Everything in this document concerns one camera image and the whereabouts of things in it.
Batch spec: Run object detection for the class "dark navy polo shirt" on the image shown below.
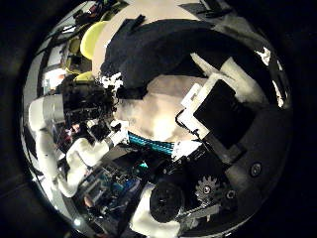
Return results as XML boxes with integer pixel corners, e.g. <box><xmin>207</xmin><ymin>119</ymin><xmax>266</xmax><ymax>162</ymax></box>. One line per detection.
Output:
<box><xmin>99</xmin><ymin>14</ymin><xmax>281</xmax><ymax>101</ymax></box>

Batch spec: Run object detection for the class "yellow shell chair with label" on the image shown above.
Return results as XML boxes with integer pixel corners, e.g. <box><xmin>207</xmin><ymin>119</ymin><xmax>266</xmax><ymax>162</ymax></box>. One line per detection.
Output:
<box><xmin>73</xmin><ymin>70</ymin><xmax>97</xmax><ymax>83</ymax></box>

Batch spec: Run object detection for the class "white perforated mounting plate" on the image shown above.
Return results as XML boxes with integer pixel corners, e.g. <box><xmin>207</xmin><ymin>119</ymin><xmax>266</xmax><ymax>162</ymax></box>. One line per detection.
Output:
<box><xmin>170</xmin><ymin>140</ymin><xmax>203</xmax><ymax>162</ymax></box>

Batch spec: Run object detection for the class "large white cloth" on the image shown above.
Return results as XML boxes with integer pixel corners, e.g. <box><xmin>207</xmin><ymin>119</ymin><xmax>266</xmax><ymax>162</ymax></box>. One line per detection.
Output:
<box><xmin>270</xmin><ymin>78</ymin><xmax>285</xmax><ymax>108</ymax></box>

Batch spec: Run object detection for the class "open rack of circuit boards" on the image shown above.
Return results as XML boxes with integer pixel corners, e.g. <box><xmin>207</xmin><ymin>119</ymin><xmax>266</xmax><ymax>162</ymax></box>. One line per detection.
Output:
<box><xmin>80</xmin><ymin>165</ymin><xmax>144</xmax><ymax>217</ymax></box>

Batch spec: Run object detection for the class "small white cloth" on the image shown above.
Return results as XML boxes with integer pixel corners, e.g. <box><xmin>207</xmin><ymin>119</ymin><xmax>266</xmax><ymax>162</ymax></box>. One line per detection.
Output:
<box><xmin>256</xmin><ymin>47</ymin><xmax>272</xmax><ymax>66</ymax></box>

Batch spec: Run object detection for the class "teal ribbed cable strip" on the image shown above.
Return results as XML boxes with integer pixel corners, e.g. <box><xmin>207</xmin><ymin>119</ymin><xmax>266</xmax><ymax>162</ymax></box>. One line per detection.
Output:
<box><xmin>127</xmin><ymin>131</ymin><xmax>175</xmax><ymax>157</ymax></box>

